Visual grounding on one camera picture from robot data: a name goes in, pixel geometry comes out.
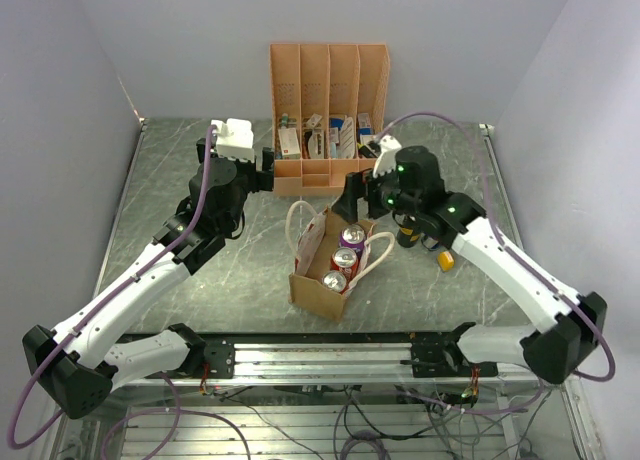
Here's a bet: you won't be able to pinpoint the white red box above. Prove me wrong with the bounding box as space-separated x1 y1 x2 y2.
278 128 302 160

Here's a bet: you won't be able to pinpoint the orange plastic file organizer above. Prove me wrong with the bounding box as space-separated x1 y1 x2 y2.
269 43 391 196

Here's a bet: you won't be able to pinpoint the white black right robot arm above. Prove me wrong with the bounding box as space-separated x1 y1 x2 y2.
331 146 607 384

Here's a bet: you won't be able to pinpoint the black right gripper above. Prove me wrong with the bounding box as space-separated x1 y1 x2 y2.
331 159 421 224

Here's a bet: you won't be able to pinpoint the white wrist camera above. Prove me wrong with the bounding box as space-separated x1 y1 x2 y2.
373 135 402 178
211 118 255 162

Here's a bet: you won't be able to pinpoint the brown canvas bag white handles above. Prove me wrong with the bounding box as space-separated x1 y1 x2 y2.
285 200 396 322

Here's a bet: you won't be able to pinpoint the black yellow beverage can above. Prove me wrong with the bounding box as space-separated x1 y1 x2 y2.
396 215 423 249

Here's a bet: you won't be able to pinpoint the silver top red can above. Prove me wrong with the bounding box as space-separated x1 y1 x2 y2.
321 270 348 294

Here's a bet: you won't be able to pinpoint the purple soda can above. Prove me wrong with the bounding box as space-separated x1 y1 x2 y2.
339 224 367 256

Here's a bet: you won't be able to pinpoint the aluminium frame rail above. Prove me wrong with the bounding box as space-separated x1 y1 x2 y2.
114 337 526 386

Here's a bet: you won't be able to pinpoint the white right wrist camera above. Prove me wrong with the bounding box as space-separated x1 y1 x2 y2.
373 135 402 178

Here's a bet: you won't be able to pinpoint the red cola can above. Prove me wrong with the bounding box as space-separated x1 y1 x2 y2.
330 247 359 282

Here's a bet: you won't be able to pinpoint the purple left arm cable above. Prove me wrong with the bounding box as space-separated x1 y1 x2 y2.
7 124 220 451

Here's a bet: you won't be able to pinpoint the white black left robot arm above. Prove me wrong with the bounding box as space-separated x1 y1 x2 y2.
22 142 275 419

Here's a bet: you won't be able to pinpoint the white blue packet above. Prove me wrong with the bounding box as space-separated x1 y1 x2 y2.
329 117 356 159

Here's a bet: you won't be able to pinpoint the white box black item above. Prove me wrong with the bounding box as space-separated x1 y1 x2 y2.
357 112 380 158

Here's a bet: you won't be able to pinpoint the loose cables under table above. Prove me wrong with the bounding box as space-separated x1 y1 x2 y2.
99 379 551 460

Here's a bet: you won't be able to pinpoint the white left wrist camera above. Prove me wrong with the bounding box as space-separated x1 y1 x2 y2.
211 118 255 162

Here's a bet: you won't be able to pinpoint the small yellow block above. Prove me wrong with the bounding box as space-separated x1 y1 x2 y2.
437 250 455 272

